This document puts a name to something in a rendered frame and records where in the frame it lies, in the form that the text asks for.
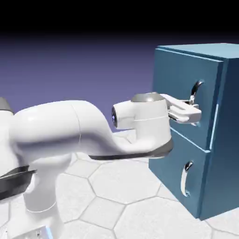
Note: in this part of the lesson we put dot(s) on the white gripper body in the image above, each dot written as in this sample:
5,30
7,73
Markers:
184,111

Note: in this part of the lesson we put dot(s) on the blue cabinet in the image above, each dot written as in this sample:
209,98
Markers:
222,130

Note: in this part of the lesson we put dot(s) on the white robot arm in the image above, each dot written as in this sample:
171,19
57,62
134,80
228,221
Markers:
56,127

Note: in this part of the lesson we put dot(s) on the blue cabinet door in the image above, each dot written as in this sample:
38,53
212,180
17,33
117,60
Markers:
184,78
179,171

